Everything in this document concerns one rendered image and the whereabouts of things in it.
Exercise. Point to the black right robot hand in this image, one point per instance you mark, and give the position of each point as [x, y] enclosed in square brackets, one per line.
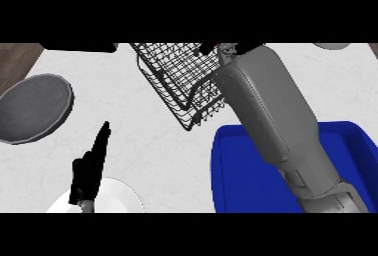
[222, 47]

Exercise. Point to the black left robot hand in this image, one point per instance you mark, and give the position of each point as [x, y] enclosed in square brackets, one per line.
[90, 160]

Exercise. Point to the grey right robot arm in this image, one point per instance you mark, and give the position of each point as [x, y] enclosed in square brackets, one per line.
[275, 113]

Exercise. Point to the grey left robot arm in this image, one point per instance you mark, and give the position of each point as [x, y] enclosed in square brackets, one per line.
[87, 206]

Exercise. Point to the blue plastic tray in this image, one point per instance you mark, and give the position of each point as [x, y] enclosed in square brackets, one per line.
[241, 173]

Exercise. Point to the white round plate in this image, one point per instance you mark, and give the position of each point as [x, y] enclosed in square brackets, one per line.
[115, 198]

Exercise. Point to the grey round plate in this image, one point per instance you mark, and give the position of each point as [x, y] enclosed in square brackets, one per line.
[34, 108]

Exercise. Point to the pale grey round object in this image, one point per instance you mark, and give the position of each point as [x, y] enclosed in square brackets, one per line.
[332, 45]

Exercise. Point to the black appliance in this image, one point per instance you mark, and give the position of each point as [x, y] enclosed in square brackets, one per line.
[78, 46]

